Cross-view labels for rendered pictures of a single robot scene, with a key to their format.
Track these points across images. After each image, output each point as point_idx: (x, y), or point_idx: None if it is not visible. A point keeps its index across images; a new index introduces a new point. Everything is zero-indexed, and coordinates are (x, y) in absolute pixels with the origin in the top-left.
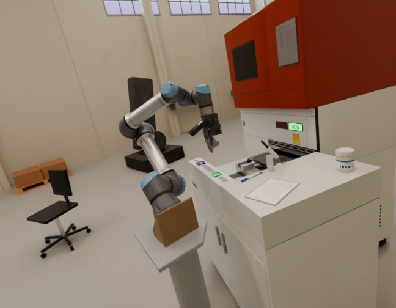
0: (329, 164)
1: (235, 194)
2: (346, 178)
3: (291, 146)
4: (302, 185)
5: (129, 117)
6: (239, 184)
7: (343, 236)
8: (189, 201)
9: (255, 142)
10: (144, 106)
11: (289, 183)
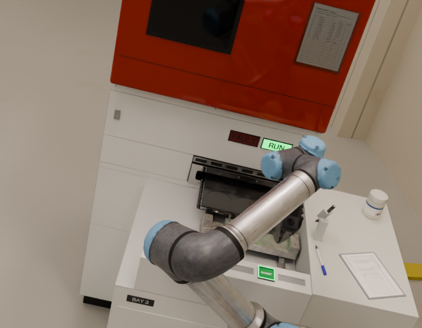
0: (348, 207)
1: (353, 299)
2: (388, 228)
3: (254, 172)
4: (379, 254)
5: (247, 241)
6: (331, 282)
7: None
8: None
9: (148, 155)
10: (281, 211)
11: (367, 255)
